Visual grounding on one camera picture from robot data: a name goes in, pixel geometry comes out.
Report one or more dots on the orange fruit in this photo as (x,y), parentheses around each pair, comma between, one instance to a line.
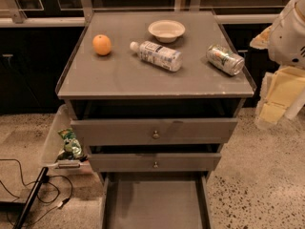
(102,44)

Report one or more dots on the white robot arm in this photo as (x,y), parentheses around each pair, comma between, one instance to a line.
(283,93)

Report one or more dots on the white bowl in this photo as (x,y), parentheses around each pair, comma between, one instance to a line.
(166,31)

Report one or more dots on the green chip bag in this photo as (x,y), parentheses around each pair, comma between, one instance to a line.
(71,149)

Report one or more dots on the metal railing frame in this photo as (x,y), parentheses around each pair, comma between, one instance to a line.
(226,11)

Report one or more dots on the black flat bar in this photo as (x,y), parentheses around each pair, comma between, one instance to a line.
(31,198)

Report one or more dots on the grey drawer cabinet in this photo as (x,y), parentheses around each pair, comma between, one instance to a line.
(121,86)

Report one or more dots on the grey top drawer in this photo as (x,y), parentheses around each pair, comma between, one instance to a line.
(168,131)

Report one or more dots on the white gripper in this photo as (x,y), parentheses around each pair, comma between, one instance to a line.
(287,37)

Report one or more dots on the clear plastic water bottle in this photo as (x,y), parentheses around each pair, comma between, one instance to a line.
(158,55)

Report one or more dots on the green soda can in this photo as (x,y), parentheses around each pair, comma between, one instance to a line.
(225,60)

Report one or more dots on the grey drawer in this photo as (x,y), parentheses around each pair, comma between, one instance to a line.
(155,201)
(154,162)
(168,131)

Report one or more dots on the grey bottom drawer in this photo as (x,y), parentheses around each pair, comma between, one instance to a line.
(155,201)

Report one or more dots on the grey middle drawer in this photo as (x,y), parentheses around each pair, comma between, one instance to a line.
(154,162)

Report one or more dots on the clear plastic bin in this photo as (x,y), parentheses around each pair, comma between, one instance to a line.
(54,144)

